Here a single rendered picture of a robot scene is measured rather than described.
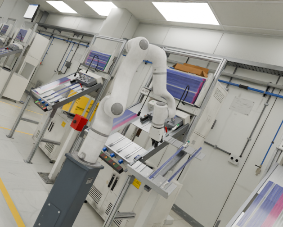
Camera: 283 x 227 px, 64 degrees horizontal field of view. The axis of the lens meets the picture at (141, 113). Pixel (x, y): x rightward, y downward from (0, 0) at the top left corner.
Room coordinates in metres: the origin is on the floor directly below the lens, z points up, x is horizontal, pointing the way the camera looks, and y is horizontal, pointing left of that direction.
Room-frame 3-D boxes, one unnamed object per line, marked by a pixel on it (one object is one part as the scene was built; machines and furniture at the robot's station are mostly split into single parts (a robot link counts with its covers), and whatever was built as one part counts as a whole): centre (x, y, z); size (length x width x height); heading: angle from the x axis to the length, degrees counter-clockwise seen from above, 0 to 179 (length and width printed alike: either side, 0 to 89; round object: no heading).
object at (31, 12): (5.42, 3.37, 2.10); 0.58 x 0.14 x 0.41; 49
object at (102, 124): (1.41, 0.19, 1.00); 0.19 x 0.12 x 0.24; 24
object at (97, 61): (3.41, 0.81, 0.95); 1.35 x 0.82 x 1.90; 139
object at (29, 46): (5.53, 3.27, 0.95); 1.36 x 0.82 x 1.90; 139
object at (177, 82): (2.30, -0.23, 1.52); 0.51 x 0.13 x 0.27; 49
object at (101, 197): (2.43, -0.26, 0.31); 0.70 x 0.65 x 0.62; 49
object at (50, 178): (2.56, 0.58, 0.39); 0.24 x 0.24 x 0.78; 49
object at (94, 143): (1.38, 0.18, 0.79); 0.19 x 0.19 x 0.18
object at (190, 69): (2.60, -0.34, 1.82); 0.68 x 0.30 x 0.20; 49
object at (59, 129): (3.25, 0.93, 0.66); 1.01 x 0.73 x 1.31; 139
